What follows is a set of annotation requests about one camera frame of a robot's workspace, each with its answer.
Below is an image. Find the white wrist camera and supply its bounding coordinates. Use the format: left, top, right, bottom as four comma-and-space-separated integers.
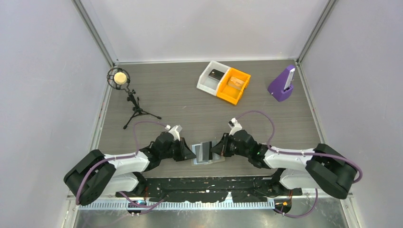
228, 118, 242, 135
165, 125, 182, 141

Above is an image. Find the black card in white bin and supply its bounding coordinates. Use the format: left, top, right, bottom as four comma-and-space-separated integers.
208, 69, 225, 82

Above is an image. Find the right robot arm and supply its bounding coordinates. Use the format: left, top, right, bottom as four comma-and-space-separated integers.
210, 130, 362, 199

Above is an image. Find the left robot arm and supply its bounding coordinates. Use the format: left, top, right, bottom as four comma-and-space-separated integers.
63, 132, 196, 206

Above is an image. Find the purple stand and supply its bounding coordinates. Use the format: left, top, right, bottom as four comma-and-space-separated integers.
267, 65, 296, 102

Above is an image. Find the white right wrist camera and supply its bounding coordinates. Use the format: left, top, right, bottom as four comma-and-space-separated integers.
228, 118, 242, 135

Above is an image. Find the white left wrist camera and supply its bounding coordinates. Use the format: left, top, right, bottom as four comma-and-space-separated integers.
165, 125, 182, 141

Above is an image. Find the orange plastic bin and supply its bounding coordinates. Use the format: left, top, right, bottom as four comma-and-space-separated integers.
216, 67, 251, 105

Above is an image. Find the white plastic bin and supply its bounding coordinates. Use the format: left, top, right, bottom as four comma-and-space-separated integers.
196, 61, 231, 96

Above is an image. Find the perforated metal rail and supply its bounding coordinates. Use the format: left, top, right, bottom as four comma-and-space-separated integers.
78, 199, 275, 210

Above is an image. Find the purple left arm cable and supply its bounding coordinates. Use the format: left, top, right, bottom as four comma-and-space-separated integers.
75, 121, 171, 218

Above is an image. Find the cream round microphone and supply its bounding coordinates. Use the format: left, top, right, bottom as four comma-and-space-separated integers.
113, 72, 128, 85

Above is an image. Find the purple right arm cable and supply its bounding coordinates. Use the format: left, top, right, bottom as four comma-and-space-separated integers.
234, 110, 363, 219

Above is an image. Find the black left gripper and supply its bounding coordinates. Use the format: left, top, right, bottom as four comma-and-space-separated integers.
160, 137, 196, 162

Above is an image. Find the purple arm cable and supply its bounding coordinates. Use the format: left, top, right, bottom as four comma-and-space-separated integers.
234, 110, 363, 219
75, 121, 171, 218

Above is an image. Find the tan card in orange bin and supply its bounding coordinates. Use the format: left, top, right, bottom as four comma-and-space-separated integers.
228, 76, 245, 90

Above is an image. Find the white device in stand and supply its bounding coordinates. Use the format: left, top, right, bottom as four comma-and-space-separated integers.
284, 68, 295, 91

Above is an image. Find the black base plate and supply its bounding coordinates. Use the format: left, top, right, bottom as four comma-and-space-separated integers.
134, 176, 302, 203

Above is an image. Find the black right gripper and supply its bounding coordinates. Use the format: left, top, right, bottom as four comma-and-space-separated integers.
211, 133, 250, 158

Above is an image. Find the beige card holder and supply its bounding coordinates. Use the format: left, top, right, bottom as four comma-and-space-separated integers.
192, 140, 225, 165

